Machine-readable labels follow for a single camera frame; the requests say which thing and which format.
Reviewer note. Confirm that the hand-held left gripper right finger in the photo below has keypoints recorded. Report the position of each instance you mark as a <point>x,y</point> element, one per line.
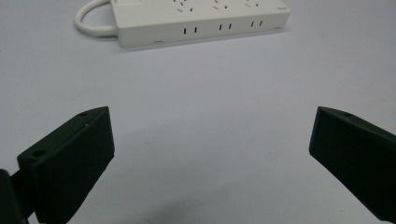
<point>355,155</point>

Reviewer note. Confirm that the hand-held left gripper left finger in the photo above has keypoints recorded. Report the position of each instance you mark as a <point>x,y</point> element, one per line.
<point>68,165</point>

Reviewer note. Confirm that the white power strip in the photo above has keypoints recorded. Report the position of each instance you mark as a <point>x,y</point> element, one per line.
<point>199,18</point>

